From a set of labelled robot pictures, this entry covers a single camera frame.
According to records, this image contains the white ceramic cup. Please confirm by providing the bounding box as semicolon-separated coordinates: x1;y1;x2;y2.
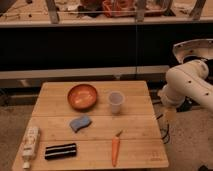
108;91;125;114

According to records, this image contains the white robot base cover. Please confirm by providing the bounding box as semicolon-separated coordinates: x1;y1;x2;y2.
172;39;213;63

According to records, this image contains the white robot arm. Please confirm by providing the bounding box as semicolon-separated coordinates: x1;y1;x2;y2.
159;60;213;113

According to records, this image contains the orange bowl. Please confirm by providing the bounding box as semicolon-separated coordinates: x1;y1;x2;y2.
67;84;98;110

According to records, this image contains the blue sponge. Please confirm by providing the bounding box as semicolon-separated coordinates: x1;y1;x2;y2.
69;115;92;133

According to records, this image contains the orange carrot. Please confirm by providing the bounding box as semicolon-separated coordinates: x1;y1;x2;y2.
111;131;123;167

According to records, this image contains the wooden folding table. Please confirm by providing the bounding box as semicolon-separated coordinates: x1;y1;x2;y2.
28;81;169;171

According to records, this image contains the black striped block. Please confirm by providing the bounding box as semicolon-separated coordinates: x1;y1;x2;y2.
45;143;77;160

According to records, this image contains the black cable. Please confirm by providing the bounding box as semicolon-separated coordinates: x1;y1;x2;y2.
155;113;172;145

